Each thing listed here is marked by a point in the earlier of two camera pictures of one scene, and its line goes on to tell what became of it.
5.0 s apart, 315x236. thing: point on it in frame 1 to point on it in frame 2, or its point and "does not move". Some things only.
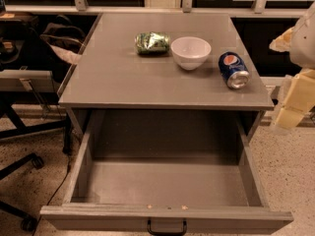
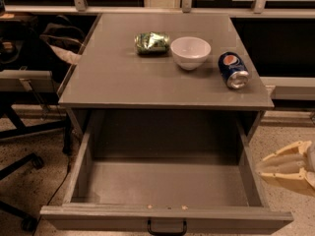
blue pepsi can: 233,70 does not move
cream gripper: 304,46 to 285,168
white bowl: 190,53 does not move
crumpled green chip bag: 153,42 does not move
